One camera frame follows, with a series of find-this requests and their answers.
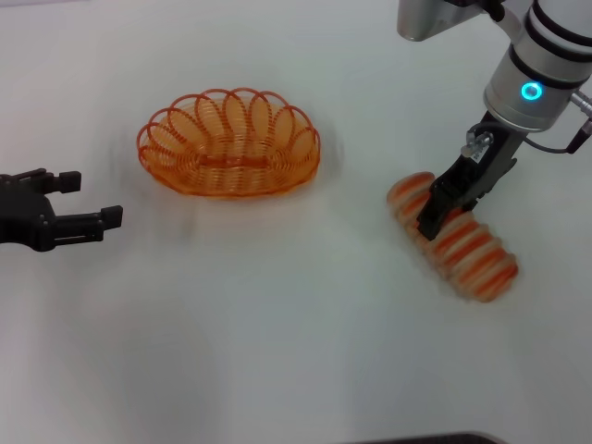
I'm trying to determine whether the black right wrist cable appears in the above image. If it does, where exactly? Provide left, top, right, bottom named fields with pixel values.
left=522, top=91, right=592, bottom=154

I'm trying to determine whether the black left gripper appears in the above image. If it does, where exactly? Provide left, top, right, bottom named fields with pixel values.
left=0, top=168, right=125, bottom=253

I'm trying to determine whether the silver knob on right gripper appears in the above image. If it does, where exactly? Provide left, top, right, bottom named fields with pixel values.
left=461, top=130, right=494, bottom=156

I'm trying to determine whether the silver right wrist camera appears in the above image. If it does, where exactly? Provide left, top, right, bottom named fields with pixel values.
left=396, top=0, right=489, bottom=43

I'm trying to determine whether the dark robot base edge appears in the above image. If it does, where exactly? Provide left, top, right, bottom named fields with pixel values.
left=350, top=431, right=506, bottom=444

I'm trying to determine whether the orange striped bread loaf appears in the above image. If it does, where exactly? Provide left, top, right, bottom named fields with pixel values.
left=386, top=170, right=520, bottom=304

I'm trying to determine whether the orange wire oval basket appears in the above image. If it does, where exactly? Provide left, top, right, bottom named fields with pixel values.
left=136, top=87, right=322, bottom=199

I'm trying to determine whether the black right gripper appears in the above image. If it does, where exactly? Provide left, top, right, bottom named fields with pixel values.
left=415, top=110, right=526, bottom=242

